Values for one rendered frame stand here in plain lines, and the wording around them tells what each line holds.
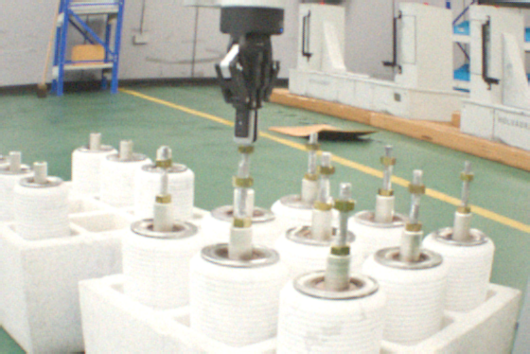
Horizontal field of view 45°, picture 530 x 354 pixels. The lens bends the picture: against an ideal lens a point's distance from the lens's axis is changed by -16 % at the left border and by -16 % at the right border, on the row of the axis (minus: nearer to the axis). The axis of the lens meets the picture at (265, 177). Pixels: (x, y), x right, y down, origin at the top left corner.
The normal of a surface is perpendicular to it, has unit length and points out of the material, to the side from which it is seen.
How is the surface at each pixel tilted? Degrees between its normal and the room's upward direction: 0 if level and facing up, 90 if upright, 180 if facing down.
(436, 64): 90
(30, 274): 90
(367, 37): 90
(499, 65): 90
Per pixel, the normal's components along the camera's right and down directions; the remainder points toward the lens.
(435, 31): 0.40, 0.18
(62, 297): 0.68, 0.16
